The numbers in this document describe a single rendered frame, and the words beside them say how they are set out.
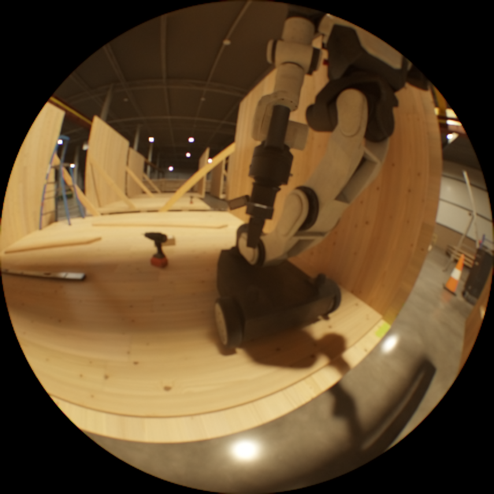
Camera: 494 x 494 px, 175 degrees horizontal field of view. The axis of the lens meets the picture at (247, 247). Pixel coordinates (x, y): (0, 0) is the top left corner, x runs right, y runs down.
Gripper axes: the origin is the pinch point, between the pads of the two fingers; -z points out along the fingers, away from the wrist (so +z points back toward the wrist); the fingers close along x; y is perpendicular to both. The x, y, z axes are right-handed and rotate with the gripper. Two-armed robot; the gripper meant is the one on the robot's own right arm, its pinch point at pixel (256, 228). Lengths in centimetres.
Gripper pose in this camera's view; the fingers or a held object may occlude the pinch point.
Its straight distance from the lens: 36.5
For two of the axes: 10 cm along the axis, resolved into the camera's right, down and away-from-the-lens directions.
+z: 2.1, -9.3, -3.1
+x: -1.5, 2.9, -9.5
